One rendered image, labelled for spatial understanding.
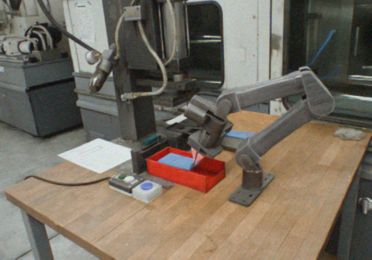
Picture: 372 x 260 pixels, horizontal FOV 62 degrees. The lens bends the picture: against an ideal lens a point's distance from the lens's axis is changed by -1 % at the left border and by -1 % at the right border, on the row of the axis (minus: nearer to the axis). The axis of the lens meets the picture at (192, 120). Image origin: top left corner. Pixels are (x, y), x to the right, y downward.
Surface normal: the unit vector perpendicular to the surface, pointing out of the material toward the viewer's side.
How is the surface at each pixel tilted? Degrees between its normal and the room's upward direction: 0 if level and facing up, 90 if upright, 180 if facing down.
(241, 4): 90
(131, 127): 90
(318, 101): 90
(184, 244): 0
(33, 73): 90
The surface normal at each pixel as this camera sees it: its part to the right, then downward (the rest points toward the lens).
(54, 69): 0.77, 0.17
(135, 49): -0.59, 0.30
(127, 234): -0.06, -0.94
